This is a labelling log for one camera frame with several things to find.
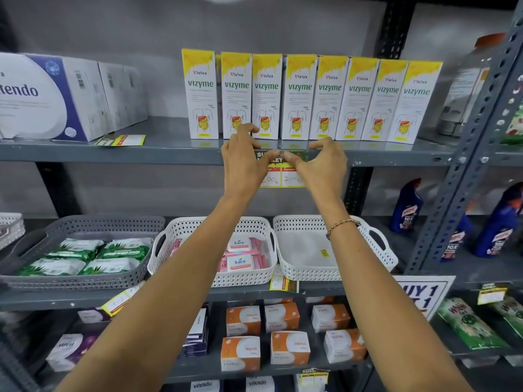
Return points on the grey plastic basket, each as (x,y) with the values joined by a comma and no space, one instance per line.
(81,228)

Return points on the person's left forearm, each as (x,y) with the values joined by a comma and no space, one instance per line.
(163,302)

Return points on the small white purple box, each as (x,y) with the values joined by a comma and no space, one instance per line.
(204,386)
(259,384)

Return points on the pink wipes packet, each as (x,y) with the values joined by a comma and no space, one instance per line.
(241,244)
(241,263)
(175,246)

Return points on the green white detergent packet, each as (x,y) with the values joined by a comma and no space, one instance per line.
(512,126)

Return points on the person's right hand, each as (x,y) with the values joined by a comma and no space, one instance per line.
(327,171)

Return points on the clear jar orange lid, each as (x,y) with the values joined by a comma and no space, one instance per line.
(461,89)

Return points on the yellow price tag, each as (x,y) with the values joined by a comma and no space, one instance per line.
(314,378)
(492,295)
(116,302)
(126,140)
(282,177)
(282,283)

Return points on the stack of blue white boxes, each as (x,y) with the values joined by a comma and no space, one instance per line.
(196,330)

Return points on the person's right forearm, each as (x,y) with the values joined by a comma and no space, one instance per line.
(388,314)

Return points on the green white pouch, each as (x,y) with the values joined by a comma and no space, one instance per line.
(512,314)
(470,322)

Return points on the large white purple box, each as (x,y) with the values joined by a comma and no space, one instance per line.
(41,97)
(116,97)
(137,95)

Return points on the grey metal shelf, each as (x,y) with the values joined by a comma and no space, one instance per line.
(122,153)
(504,158)

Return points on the stack of orange white boxes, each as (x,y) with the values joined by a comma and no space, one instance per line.
(245,320)

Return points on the white plastic basket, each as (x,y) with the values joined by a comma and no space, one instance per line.
(245,279)
(298,226)
(10,236)

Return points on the row of yellow white boxes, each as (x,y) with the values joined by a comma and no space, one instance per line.
(298,97)

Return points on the white promotional sign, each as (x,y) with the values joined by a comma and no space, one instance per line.
(425,293)

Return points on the person's left hand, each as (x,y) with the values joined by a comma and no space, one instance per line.
(241,167)

